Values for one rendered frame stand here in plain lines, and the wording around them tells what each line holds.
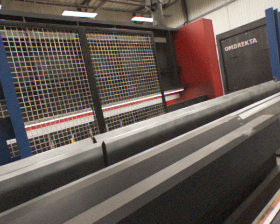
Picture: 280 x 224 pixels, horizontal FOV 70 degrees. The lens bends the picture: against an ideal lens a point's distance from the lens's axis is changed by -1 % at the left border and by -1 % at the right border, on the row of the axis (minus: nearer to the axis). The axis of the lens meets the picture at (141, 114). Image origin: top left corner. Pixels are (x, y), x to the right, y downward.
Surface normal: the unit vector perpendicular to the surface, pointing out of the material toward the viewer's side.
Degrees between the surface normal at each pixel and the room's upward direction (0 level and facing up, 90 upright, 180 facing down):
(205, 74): 90
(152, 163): 46
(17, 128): 90
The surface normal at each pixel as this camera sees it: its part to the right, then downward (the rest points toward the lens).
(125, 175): 0.31, -0.70
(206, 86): -0.72, 0.22
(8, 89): 0.62, -0.04
